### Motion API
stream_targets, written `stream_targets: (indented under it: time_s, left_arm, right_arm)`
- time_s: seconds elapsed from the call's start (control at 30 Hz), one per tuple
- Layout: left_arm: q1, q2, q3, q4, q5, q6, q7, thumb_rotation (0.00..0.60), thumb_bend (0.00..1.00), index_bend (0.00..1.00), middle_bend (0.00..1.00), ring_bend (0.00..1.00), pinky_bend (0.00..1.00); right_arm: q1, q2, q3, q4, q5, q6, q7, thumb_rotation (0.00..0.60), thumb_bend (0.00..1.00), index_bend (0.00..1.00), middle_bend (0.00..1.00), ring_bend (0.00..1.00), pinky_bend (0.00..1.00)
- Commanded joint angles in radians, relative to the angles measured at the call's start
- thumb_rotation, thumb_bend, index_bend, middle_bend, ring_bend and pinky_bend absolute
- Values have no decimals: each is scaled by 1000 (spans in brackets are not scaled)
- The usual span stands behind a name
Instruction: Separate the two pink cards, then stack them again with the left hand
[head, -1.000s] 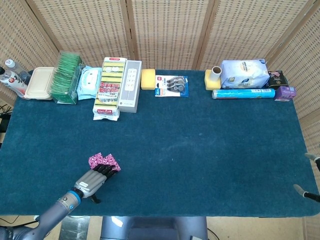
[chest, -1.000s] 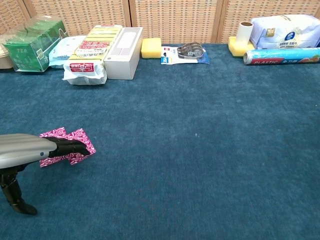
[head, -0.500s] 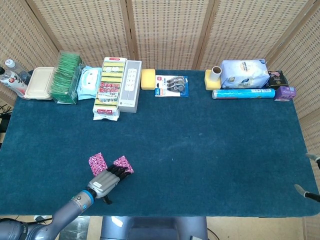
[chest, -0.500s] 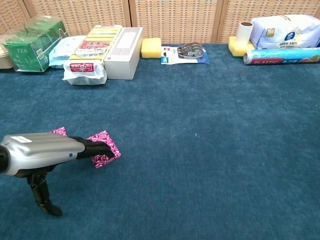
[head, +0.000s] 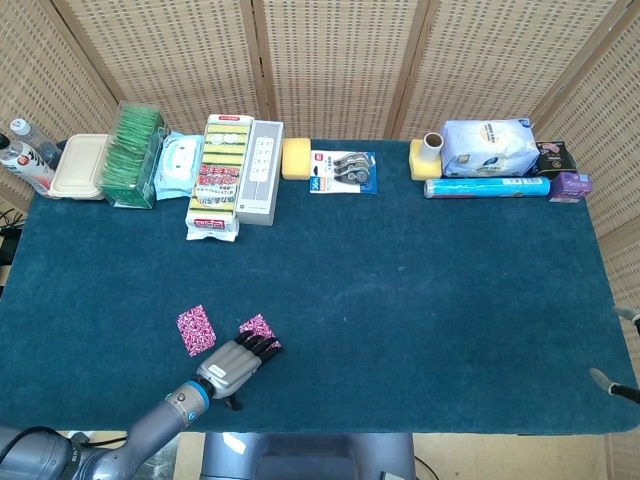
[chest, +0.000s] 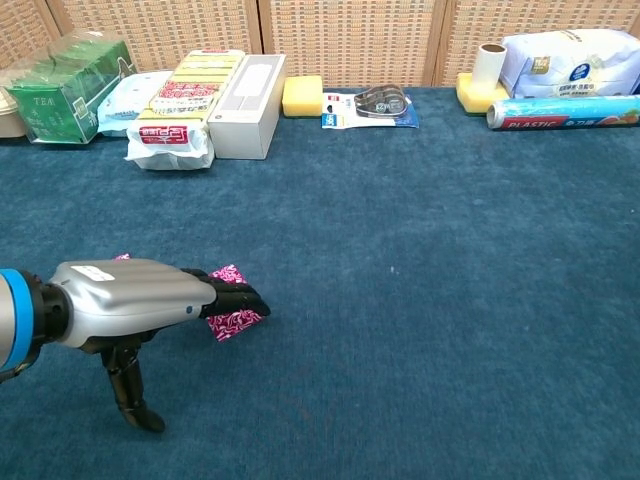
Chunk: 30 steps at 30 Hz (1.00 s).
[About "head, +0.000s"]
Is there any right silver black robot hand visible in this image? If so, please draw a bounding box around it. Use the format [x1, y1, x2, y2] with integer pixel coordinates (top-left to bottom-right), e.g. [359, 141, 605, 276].
[588, 305, 640, 401]

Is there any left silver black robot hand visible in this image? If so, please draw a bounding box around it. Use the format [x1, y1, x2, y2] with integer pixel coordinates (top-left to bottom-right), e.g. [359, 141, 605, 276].
[195, 332, 285, 411]

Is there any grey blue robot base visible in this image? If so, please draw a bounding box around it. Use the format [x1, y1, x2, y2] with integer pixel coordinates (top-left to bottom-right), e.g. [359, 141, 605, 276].
[202, 432, 417, 480]

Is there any shiny metal floor plate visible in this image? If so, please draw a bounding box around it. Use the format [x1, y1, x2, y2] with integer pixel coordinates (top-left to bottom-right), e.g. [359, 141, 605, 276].
[134, 434, 181, 480]

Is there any teal carpet table mat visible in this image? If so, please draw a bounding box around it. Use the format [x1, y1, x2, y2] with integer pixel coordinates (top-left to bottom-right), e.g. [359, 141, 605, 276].
[0, 138, 640, 435]

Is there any small purple box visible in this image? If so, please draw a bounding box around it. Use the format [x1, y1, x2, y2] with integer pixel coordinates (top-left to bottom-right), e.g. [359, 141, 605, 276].
[548, 171, 595, 204]

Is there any yellow green sponge multipack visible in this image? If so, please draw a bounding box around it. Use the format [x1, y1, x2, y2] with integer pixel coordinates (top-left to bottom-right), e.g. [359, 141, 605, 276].
[184, 113, 257, 243]

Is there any white power strip box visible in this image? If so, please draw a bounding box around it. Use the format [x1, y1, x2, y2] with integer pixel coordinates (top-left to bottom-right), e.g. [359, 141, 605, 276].
[234, 119, 285, 228]

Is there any light blue wet wipes pack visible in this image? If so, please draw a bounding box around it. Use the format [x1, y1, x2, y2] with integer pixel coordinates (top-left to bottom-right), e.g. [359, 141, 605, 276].
[153, 130, 206, 202]

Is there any black box pink print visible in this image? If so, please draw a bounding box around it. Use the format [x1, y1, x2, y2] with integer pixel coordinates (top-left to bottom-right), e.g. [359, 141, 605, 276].
[534, 140, 574, 180]

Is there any plain yellow sponge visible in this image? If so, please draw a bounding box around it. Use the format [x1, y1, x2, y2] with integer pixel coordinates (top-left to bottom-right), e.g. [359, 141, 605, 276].
[408, 138, 446, 182]
[281, 138, 314, 181]

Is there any correction tape blister pack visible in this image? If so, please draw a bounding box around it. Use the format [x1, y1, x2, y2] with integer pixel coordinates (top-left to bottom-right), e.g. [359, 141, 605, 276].
[308, 149, 380, 196]

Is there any blue plastic wrap roll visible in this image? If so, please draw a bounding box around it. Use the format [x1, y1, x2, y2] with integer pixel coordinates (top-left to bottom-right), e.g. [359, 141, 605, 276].
[423, 176, 552, 200]

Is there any green tea bag box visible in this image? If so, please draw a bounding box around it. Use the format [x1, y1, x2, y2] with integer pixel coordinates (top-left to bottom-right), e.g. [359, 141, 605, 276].
[99, 101, 166, 210]

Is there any beige lidded lunch box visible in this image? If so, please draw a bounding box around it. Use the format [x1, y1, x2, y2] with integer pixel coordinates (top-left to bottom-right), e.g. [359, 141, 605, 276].
[47, 133, 112, 202]

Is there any blue white tissue pack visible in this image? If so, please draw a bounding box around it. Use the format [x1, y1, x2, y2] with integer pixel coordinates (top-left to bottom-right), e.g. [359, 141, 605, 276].
[439, 117, 544, 180]

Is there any white bottle red black label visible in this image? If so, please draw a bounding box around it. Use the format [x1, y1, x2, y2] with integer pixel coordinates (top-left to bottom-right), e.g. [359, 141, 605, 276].
[0, 133, 57, 197]

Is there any white roll cardboard core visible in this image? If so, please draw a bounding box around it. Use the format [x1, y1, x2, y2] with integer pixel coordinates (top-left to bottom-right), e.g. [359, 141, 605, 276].
[423, 132, 445, 162]

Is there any clear bottle white cap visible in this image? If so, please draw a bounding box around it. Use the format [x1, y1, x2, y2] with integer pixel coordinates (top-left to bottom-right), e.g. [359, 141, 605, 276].
[9, 117, 64, 166]

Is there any woven wooden folding screen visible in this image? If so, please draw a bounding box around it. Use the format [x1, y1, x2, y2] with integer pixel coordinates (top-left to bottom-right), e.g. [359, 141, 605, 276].
[0, 0, 640, 480]

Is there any black floor cable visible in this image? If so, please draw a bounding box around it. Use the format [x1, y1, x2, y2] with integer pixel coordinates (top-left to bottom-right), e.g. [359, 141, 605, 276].
[0, 207, 26, 266]

